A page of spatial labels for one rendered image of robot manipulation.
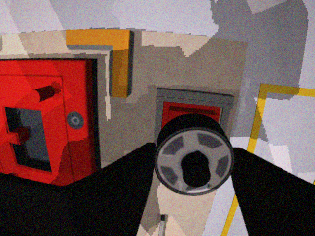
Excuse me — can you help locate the yellow rectangular outline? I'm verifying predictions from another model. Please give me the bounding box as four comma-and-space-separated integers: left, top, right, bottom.
221, 83, 315, 236

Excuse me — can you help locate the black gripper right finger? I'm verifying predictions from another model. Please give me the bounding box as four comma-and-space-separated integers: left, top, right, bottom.
231, 147, 315, 236

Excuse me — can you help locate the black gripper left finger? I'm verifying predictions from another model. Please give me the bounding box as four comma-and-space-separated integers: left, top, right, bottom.
0, 143, 155, 236

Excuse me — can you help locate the black wheel with grey hub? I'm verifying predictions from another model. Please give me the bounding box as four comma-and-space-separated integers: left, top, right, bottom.
154, 113, 236, 196

